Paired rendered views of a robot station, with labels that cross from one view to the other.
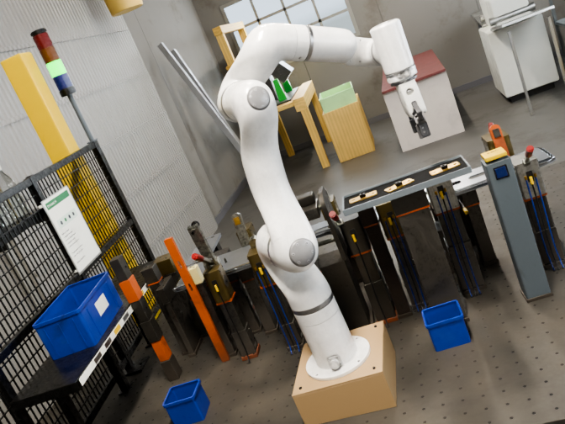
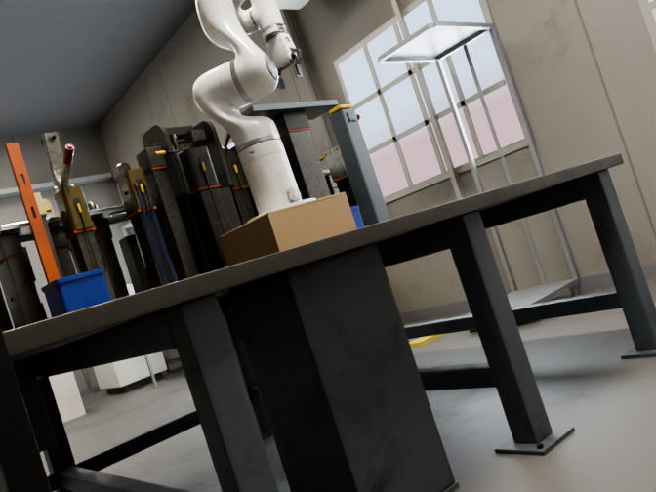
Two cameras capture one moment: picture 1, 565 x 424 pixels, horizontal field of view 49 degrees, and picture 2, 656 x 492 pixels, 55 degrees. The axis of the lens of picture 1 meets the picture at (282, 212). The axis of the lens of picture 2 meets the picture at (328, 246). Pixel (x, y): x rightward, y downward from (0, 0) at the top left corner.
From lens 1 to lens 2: 176 cm
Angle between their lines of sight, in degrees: 57
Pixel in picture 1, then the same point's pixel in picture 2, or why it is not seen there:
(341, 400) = (313, 222)
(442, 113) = (61, 393)
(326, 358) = (285, 191)
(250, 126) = not seen: outside the picture
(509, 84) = (123, 373)
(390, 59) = (272, 13)
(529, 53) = not seen: hidden behind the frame
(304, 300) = (266, 124)
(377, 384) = (342, 205)
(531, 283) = (380, 213)
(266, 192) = (229, 18)
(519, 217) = (365, 155)
